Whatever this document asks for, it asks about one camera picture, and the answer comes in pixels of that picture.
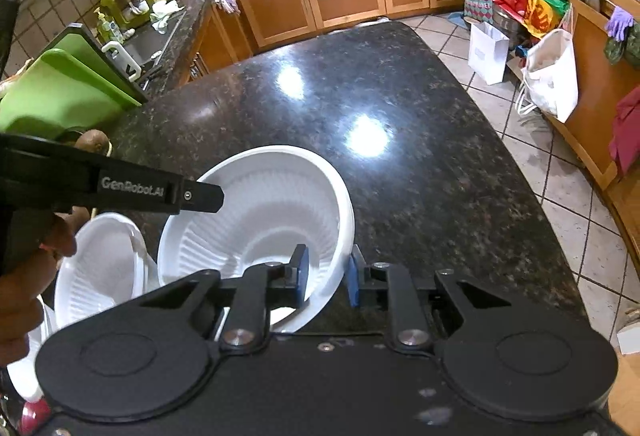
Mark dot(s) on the white bowl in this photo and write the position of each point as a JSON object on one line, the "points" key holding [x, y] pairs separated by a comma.
{"points": [[22, 373], [111, 266], [275, 198]]}

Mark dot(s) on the white paper bag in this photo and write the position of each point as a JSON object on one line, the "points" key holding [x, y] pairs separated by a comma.
{"points": [[488, 52]]}

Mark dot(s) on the person left hand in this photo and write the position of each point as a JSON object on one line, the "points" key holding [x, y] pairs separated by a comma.
{"points": [[21, 311]]}

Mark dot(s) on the purple rubber glove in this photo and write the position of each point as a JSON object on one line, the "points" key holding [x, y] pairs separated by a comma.
{"points": [[618, 24]]}

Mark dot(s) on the green cutting board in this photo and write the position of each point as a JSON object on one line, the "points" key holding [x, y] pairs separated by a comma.
{"points": [[72, 86]]}

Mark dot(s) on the red hanging cloth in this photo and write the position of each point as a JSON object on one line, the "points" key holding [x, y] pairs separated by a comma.
{"points": [[625, 144]]}

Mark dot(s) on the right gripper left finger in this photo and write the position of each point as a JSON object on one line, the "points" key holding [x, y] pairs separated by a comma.
{"points": [[252, 297]]}

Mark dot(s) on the magenta plastic plate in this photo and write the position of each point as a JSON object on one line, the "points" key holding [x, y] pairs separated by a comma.
{"points": [[33, 415]]}

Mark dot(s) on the white tote bag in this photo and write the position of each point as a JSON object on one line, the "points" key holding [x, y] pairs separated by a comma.
{"points": [[549, 77]]}

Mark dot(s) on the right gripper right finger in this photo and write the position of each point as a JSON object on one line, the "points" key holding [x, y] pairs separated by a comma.
{"points": [[389, 287]]}

